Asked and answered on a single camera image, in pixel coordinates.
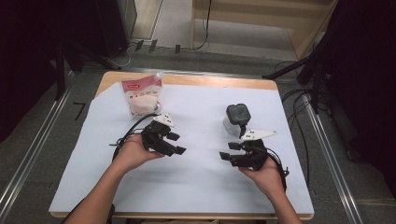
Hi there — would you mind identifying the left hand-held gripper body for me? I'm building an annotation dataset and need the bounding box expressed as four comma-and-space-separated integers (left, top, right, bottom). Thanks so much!
141, 113, 176, 157

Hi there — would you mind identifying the black cabinet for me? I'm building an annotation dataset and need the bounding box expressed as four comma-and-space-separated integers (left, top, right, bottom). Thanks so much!
66, 0, 138, 60

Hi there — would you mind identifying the wooden table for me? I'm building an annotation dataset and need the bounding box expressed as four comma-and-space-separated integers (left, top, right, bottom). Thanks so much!
49, 70, 316, 221

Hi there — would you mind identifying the black hanging cable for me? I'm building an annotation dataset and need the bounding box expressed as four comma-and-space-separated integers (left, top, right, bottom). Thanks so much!
191, 0, 213, 51

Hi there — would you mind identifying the hand-held gripper cable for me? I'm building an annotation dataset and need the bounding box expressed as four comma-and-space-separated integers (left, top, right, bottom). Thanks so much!
265, 147, 290, 192
108, 113, 160, 162

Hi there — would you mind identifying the right hand-held gripper cable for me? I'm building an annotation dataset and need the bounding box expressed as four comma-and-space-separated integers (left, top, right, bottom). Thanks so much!
265, 147, 290, 192

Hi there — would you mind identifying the metal floor rail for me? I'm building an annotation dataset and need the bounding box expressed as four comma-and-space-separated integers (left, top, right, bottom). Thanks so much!
0, 71, 76, 216
300, 91, 365, 224
82, 64, 265, 79

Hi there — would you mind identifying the person's right hand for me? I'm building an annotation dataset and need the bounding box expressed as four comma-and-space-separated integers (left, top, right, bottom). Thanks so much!
238, 155, 286, 200

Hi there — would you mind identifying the black floor cable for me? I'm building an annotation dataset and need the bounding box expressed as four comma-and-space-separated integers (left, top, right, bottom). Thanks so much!
281, 88, 312, 188

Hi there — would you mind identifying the light wooden shelf unit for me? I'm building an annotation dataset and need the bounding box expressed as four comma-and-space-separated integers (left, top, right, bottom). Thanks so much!
190, 0, 339, 60

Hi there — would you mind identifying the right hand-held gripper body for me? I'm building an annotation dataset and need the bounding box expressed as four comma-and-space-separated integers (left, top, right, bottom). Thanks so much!
230, 129, 278, 172

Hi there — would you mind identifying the black chair armrest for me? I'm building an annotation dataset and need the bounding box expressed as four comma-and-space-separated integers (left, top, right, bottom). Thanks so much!
106, 203, 116, 224

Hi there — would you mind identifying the left hand-held gripper cable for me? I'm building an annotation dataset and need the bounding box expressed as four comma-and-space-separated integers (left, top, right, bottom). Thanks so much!
108, 113, 160, 162

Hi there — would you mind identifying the clear jar with black lid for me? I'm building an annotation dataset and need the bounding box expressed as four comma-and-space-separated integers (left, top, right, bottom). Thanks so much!
222, 103, 252, 139

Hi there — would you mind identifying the black metal stand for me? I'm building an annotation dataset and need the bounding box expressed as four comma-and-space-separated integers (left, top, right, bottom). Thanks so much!
54, 38, 122, 101

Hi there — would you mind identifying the white floor cable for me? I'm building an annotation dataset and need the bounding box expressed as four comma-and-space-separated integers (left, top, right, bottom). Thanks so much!
106, 43, 134, 70

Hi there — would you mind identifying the person's left hand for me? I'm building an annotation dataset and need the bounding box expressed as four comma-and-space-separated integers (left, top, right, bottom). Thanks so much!
113, 133, 166, 175

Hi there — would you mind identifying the black tripod stand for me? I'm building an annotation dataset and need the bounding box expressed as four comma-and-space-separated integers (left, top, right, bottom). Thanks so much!
262, 46, 331, 115

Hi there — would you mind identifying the white table sheet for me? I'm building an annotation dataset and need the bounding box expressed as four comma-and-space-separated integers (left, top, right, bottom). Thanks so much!
49, 81, 315, 216

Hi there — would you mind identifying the dark curtain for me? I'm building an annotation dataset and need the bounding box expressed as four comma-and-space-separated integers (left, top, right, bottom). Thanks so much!
0, 0, 97, 144
314, 0, 396, 200

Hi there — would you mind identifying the red and white pouch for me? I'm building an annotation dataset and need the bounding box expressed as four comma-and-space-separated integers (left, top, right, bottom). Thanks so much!
120, 72, 164, 118

